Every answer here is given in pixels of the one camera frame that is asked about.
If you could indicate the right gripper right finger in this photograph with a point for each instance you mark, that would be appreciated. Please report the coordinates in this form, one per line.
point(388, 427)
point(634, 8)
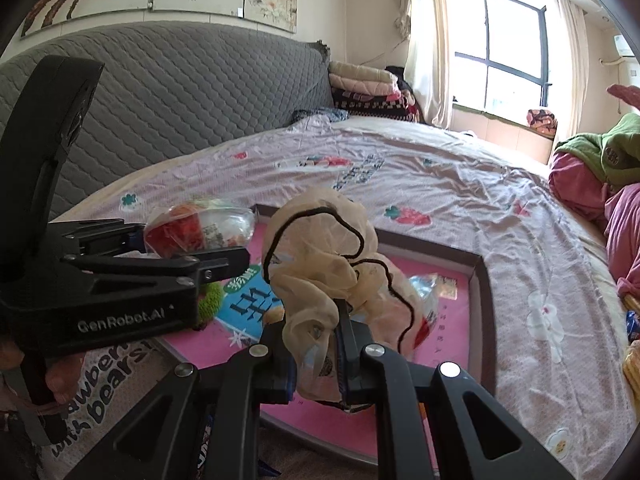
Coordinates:
point(434, 422)

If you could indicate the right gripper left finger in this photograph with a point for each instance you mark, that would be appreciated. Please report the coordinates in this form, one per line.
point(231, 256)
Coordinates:
point(198, 423)

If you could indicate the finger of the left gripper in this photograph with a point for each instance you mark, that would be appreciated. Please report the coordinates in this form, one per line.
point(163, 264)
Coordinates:
point(200, 267)
point(94, 238)

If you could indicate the tan walnut ball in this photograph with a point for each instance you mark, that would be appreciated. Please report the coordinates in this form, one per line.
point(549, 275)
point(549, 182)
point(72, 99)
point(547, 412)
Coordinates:
point(273, 315)

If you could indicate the cream scrunchie cloth black trim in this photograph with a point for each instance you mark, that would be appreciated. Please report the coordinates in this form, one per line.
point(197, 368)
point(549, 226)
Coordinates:
point(320, 248)

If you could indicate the King Egg blue wrapper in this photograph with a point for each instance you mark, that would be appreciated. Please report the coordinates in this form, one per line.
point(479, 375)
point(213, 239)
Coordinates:
point(431, 288)

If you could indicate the person's left hand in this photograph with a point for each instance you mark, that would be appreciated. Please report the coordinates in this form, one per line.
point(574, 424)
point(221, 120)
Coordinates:
point(62, 380)

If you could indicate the pink blue children's book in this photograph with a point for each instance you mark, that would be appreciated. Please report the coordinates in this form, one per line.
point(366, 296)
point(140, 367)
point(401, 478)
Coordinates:
point(313, 413)

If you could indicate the pink strawberry bear bedsheet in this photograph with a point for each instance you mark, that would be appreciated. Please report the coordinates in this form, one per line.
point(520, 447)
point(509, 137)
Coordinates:
point(560, 324)

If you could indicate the dark shallow cardboard box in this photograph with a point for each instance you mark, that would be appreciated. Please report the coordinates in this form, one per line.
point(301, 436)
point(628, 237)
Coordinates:
point(482, 354)

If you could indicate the grey quilted headboard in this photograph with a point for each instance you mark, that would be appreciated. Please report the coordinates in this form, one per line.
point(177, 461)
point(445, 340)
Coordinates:
point(170, 89)

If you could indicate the snack wrappers beside duvet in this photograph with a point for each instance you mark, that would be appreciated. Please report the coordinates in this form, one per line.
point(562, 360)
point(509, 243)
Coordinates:
point(631, 360)

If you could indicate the dark patterned cloth by headboard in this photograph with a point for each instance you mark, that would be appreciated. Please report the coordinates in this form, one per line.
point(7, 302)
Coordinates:
point(330, 113)

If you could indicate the stack of folded blankets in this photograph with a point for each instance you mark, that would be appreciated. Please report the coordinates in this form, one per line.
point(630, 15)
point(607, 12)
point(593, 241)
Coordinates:
point(367, 91)

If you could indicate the pink crumpled duvet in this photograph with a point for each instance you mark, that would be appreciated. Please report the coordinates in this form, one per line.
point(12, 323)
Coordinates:
point(616, 215)

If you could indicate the green blanket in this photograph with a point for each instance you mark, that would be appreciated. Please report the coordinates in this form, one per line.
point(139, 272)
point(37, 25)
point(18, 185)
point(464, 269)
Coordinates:
point(613, 157)

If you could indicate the floral bag on windowsill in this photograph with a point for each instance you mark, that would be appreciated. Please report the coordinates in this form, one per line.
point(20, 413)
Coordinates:
point(542, 122)

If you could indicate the cream left curtain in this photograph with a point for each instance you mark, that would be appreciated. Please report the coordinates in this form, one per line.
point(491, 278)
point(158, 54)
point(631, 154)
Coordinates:
point(424, 25)

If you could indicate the cream curtain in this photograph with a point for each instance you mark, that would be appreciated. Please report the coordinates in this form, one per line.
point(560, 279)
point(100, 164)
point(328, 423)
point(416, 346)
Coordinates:
point(577, 67)
point(424, 25)

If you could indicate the dark framed window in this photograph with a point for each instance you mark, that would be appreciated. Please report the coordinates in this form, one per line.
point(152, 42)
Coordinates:
point(501, 56)

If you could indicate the pink quilted pillow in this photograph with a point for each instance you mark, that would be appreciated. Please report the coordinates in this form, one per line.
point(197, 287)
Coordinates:
point(628, 94)

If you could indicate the white air conditioner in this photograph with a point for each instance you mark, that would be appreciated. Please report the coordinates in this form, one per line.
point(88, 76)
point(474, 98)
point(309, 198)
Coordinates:
point(622, 47)

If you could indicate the cream right curtain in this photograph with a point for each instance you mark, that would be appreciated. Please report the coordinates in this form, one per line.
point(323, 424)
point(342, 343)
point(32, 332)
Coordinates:
point(577, 67)

